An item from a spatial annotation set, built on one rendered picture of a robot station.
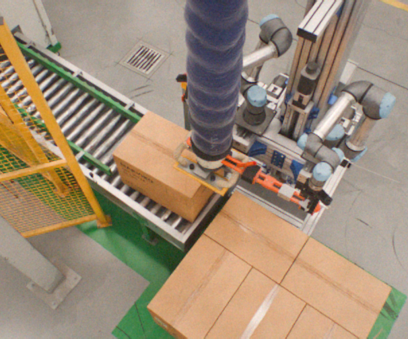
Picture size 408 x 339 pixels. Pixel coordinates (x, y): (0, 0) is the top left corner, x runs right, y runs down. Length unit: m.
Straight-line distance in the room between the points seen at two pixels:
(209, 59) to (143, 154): 1.25
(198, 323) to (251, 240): 0.63
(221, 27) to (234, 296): 1.79
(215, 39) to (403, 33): 3.81
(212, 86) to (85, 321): 2.22
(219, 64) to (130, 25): 3.31
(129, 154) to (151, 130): 0.22
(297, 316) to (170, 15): 3.41
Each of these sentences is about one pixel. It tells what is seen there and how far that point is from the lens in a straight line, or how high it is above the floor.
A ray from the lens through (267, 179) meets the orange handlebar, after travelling 2.34.
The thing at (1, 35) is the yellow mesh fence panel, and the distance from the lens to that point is 2.01.
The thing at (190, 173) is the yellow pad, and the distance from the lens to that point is 2.48.
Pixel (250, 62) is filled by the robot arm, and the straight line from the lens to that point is 2.36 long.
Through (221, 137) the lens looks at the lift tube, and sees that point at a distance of 2.13.
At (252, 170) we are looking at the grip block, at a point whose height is 1.27.
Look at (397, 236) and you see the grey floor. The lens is 3.86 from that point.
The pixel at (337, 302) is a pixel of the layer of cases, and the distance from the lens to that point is 2.96.
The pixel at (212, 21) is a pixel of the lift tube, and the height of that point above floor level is 2.28.
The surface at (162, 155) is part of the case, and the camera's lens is 2.77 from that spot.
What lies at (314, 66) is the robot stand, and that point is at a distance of 2.43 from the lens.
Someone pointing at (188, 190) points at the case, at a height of 0.95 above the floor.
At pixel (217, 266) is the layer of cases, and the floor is 0.54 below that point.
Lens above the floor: 3.32
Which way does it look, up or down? 61 degrees down
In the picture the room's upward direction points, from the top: straight up
